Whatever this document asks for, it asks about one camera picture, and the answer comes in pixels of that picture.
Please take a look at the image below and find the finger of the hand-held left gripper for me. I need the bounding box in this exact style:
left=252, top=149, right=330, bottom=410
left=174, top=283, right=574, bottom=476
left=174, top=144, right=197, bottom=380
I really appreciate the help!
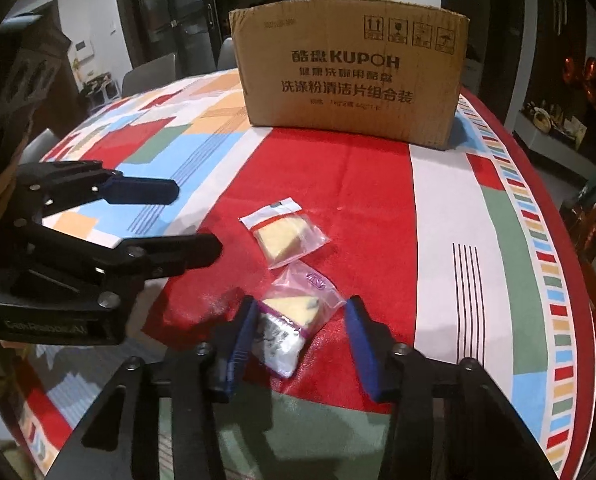
left=20, top=160, right=180, bottom=218
left=18, top=220, right=223, bottom=281

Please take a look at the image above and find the red foil balloon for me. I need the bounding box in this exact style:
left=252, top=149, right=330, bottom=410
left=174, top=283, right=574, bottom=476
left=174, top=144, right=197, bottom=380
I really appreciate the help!
left=562, top=55, right=596, bottom=112

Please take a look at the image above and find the wooden chair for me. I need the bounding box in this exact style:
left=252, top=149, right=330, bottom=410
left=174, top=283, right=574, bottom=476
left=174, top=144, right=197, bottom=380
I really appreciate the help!
left=562, top=195, right=596, bottom=311

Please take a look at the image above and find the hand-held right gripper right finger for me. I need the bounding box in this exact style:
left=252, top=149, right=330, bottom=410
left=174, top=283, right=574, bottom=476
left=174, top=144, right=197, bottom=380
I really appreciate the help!
left=345, top=296, right=553, bottom=480

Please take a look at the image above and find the white low cabinet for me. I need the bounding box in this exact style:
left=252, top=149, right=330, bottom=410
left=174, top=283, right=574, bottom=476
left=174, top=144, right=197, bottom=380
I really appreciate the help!
left=518, top=100, right=596, bottom=171

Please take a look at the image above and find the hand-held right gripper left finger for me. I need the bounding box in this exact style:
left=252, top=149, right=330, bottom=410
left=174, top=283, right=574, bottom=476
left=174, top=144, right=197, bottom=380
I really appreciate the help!
left=53, top=296, right=259, bottom=480

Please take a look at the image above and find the brown cardboard box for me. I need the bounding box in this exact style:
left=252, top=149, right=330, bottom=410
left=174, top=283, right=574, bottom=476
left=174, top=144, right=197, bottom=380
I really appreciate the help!
left=229, top=0, right=471, bottom=152

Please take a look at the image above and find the colourful printed tablecloth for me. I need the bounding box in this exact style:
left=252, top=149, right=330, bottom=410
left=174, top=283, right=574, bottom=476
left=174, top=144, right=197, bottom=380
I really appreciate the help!
left=8, top=67, right=596, bottom=480

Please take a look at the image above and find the glass sliding door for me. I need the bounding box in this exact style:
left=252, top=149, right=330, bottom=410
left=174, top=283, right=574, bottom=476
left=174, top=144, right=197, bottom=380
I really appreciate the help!
left=123, top=0, right=219, bottom=68

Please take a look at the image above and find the red strip cake packet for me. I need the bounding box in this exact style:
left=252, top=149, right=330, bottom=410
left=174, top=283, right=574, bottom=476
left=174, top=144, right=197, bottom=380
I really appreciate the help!
left=239, top=199, right=331, bottom=267

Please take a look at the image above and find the purple strip cake packet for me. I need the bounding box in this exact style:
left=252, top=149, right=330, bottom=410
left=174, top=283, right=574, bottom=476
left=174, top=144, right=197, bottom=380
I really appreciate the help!
left=255, top=260, right=346, bottom=378

